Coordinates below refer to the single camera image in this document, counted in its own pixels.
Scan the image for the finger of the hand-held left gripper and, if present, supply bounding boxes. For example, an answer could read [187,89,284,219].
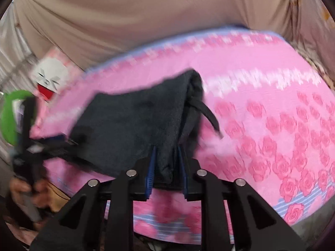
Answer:
[37,150,95,169]
[35,132,80,148]

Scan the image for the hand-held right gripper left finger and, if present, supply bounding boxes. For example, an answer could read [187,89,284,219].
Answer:
[30,146,158,251]

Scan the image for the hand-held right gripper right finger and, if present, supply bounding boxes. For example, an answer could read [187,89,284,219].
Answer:
[179,146,305,251]

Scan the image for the dark grey pants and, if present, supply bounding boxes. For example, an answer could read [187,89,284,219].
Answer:
[69,68,225,192]

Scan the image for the person's left hand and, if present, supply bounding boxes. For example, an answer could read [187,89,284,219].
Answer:
[10,179,50,210]

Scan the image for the green pillow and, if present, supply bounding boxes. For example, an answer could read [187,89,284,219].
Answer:
[0,90,33,147]

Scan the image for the orange cloth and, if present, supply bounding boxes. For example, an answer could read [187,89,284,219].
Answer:
[46,182,72,213]

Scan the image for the white bunny face pillow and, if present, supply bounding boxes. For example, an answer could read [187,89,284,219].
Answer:
[30,46,82,104]

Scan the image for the silver satin curtain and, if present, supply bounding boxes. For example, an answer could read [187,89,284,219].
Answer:
[0,3,37,91]

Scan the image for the pink rose print bed sheet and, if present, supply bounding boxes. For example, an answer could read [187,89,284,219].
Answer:
[30,27,335,244]

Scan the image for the beige cloth drape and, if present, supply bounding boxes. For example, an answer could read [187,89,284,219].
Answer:
[13,0,296,72]

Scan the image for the floral print curtain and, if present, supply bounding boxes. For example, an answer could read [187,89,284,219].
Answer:
[289,0,335,90]

